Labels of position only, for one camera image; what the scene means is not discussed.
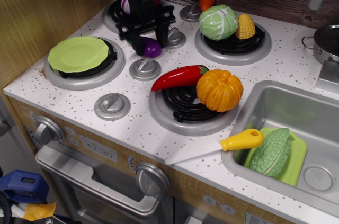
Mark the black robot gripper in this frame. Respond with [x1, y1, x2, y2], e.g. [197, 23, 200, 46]
[117, 16, 170, 56]

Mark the purple toy eggplant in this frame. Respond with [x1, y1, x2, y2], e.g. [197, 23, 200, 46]
[133, 37, 162, 58]

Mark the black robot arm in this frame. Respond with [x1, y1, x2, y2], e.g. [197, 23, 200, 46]
[116, 0, 175, 56]

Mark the light green toy plate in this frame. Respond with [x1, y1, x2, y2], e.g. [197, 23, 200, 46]
[48, 36, 109, 73]

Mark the silver stovetop knob upper middle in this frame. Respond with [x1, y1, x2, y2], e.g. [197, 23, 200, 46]
[163, 27, 186, 49]

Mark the silver stovetop knob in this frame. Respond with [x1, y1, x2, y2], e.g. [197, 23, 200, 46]
[94, 93, 131, 121]
[180, 2, 202, 22]
[163, 27, 186, 49]
[129, 57, 162, 82]

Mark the silver stovetop knob lower middle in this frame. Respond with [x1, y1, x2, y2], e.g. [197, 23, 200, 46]
[129, 57, 162, 82]

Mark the purple white toy onion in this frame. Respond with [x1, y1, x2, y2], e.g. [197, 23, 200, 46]
[120, 0, 131, 15]

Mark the back left stove burner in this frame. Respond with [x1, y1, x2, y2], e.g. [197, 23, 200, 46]
[102, 0, 172, 37]

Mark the stove burner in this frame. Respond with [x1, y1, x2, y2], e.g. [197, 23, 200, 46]
[149, 86, 239, 136]
[44, 37, 125, 91]
[102, 0, 172, 37]
[194, 23, 272, 66]

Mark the silver stovetop knob far back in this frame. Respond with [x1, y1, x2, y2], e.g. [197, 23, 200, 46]
[180, 2, 202, 22]

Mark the red toy chili pepper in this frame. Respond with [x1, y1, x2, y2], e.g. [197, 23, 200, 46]
[151, 65, 209, 92]

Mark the green toy cabbage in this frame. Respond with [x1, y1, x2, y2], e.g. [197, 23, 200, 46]
[199, 4, 238, 41]

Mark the front left stove burner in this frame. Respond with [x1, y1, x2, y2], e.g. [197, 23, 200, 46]
[44, 37, 125, 91]

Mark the front right stove burner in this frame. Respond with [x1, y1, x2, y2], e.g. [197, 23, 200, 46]
[149, 86, 239, 136]

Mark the silver stovetop knob front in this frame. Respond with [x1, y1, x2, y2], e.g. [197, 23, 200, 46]
[94, 93, 131, 121]

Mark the back right stove burner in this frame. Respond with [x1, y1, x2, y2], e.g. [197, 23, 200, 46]
[194, 23, 272, 66]

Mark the orange toy pumpkin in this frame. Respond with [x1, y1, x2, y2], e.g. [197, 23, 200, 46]
[196, 69, 244, 113]

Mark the yellow toy corn cob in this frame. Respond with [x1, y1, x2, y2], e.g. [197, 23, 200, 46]
[235, 14, 256, 40]

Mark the oven clock display panel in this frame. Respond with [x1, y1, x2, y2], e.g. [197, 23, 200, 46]
[79, 135, 119, 163]

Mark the silver toy sink basin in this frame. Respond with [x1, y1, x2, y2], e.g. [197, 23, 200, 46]
[221, 80, 338, 216]

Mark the left oven dial knob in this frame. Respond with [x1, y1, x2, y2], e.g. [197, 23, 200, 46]
[34, 115, 65, 145]

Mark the oven dial knob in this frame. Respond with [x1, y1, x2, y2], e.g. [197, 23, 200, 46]
[34, 115, 65, 145]
[136, 162, 170, 196]

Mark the right oven dial knob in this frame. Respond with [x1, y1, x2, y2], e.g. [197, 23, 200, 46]
[136, 162, 170, 196]

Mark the green toy bitter gourd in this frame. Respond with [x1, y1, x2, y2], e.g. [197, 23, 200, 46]
[249, 128, 291, 178]

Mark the silver toy pot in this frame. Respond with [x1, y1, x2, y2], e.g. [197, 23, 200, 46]
[301, 24, 339, 64]

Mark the light green cutting board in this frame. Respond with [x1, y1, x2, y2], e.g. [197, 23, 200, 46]
[242, 127, 307, 186]

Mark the blue clamp device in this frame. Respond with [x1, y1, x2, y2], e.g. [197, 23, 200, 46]
[1, 169, 49, 203]

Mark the yellow cloth scrap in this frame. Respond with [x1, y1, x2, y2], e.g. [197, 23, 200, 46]
[23, 202, 57, 221]

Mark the yellow handled toy knife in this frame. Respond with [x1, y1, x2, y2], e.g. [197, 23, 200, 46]
[165, 129, 264, 165]

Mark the silver oven door handle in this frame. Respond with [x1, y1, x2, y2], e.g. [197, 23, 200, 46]
[35, 146, 160, 218]

